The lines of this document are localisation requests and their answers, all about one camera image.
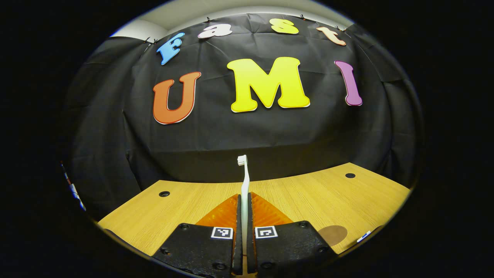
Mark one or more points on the wooden desktop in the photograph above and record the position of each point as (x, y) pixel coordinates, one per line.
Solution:
(185, 208)

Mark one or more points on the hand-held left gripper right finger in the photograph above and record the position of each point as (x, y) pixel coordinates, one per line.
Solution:
(250, 239)

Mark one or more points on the black backdrop cloth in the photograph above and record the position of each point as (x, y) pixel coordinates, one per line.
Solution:
(251, 131)

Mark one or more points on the bright screen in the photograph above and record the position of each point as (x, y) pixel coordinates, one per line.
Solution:
(74, 189)

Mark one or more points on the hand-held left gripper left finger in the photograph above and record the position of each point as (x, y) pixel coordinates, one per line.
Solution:
(238, 239)

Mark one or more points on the round brown coaster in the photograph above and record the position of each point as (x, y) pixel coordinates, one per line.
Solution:
(335, 234)

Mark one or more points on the pale toothbrush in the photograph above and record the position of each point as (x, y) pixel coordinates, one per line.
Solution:
(244, 185)

